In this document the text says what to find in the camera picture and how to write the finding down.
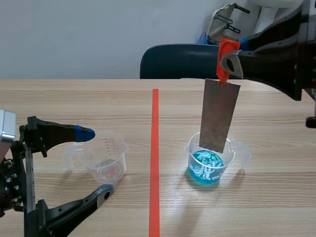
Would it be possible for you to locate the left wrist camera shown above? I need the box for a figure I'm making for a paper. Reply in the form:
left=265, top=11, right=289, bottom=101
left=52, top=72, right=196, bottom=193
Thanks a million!
left=0, top=109, right=16, bottom=144

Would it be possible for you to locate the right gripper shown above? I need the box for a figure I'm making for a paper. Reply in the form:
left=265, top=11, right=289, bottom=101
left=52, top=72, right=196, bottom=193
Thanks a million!
left=221, top=0, right=316, bottom=128

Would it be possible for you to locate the grey metal plate orange handle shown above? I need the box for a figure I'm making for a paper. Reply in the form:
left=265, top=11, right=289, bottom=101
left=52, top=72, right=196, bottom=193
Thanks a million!
left=198, top=39, right=241, bottom=154

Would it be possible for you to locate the empty clear plastic beaker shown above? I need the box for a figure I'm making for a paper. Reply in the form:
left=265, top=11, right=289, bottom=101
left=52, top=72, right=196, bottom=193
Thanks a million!
left=63, top=131, right=130, bottom=185

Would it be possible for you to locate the dark blue chair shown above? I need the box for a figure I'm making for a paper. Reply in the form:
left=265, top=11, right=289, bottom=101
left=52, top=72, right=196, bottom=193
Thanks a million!
left=139, top=43, right=244, bottom=80

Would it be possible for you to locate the clear beaker with blue liquid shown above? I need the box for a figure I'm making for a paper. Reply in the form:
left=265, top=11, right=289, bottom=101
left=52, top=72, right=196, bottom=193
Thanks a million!
left=185, top=131, right=253, bottom=187

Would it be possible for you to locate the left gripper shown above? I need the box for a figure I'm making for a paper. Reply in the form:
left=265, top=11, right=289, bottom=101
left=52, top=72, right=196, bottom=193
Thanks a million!
left=0, top=116, right=116, bottom=237

